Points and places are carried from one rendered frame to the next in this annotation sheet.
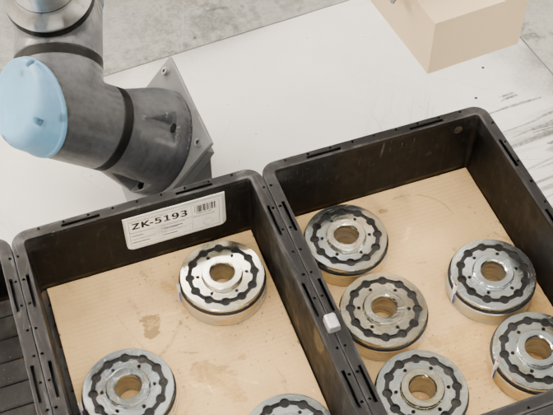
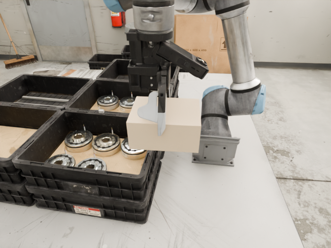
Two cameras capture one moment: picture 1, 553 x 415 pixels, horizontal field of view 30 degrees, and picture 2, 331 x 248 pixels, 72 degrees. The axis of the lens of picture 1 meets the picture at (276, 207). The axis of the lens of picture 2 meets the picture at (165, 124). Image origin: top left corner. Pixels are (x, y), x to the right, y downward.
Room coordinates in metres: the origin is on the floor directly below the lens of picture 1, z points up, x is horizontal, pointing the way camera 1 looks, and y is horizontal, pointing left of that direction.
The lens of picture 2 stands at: (1.16, -0.59, 1.40)
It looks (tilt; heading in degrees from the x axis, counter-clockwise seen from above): 35 degrees down; 119
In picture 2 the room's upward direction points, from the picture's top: straight up
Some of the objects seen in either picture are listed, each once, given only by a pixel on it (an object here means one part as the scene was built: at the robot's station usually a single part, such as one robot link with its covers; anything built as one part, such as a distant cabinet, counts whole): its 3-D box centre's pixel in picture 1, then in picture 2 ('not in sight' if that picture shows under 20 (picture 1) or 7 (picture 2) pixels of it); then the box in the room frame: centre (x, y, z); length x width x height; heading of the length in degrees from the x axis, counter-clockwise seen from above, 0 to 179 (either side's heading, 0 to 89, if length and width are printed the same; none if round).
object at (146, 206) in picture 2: not in sight; (103, 172); (0.67, -0.19, 0.76); 0.40 x 0.30 x 0.12; 20
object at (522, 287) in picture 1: (492, 274); (90, 169); (0.69, -0.26, 0.86); 0.10 x 0.10 x 0.01
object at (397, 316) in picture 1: (383, 307); (106, 140); (0.64, -0.12, 0.86); 0.05 x 0.05 x 0.01
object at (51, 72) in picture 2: not in sight; (45, 73); (-0.47, 0.41, 0.71); 0.22 x 0.19 x 0.01; 24
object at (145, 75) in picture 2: not in sight; (151, 60); (0.91, -0.21, 1.24); 0.09 x 0.08 x 0.12; 24
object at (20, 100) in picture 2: not in sight; (44, 100); (0.19, -0.04, 0.87); 0.40 x 0.30 x 0.11; 20
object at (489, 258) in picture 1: (493, 272); (89, 167); (0.69, -0.26, 0.86); 0.05 x 0.05 x 0.01
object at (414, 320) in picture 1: (383, 310); (106, 141); (0.64, -0.12, 0.86); 0.10 x 0.10 x 0.01
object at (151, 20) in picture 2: not in sight; (153, 18); (0.92, -0.20, 1.32); 0.08 x 0.08 x 0.05
